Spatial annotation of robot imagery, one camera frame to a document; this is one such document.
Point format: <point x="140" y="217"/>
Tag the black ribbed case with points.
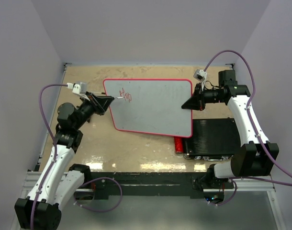
<point x="212" y="140"/>

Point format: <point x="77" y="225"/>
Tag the pink framed whiteboard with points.
<point x="151" y="106"/>

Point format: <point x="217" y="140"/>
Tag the red glitter microphone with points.
<point x="178" y="145"/>

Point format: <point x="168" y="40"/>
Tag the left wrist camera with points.
<point x="78" y="88"/>

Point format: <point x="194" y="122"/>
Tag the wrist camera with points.
<point x="78" y="88"/>
<point x="200" y="75"/>

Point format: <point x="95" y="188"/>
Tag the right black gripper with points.
<point x="196" y="102"/>

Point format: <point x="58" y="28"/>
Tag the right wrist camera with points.
<point x="200" y="75"/>

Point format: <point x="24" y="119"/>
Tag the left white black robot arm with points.
<point x="42" y="207"/>

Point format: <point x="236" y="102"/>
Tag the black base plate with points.
<point x="191" y="184"/>

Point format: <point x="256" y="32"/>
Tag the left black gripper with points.
<point x="100" y="104"/>

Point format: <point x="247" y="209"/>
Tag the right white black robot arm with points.
<point x="256" y="154"/>

